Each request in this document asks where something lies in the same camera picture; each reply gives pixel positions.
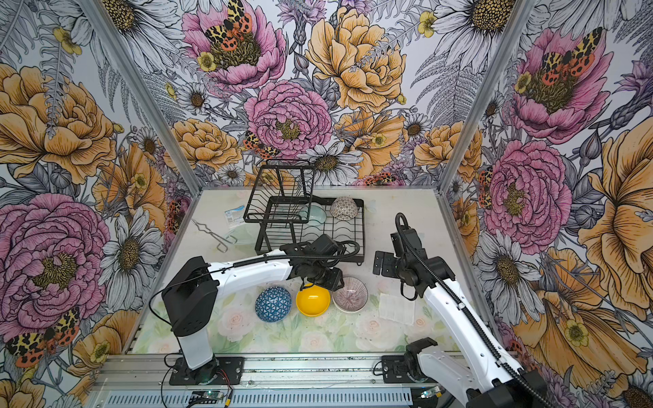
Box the aluminium mounting rail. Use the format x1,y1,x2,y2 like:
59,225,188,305
92,352,464,391

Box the pink striped ceramic bowl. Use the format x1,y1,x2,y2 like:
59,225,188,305
333,276,369,313

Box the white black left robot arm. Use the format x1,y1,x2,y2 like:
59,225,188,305
160,235,361,384

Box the metal wire tongs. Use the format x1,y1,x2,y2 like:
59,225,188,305
191,219,238,253

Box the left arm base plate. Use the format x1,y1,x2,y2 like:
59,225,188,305
169,356,245,386

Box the small blue white packet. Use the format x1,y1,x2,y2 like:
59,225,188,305
224,205,246,230

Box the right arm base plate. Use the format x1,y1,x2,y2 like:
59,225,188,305
380,353,446,384

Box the green circuit board left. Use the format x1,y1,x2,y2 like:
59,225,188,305
188,390,225,407

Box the yellow bowl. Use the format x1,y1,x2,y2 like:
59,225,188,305
295,286,332,317

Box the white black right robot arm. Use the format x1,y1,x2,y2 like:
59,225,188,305
372,225,552,407

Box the green circuit board right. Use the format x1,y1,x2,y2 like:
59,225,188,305
420,386,443,399

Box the blue geometric patterned bowl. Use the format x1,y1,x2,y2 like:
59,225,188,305
254,287,292,323

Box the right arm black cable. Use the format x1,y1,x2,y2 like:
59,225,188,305
395,212,557,408

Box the mint green ceramic bowl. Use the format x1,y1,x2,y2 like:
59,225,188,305
299,203,327,227

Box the brown patterned ceramic bowl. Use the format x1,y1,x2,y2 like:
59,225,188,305
329,197,359,221

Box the green circuit board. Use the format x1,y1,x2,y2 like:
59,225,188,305
188,390,225,407
420,386,443,399

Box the black wire dish rack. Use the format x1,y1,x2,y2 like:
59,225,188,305
243,159,366,266

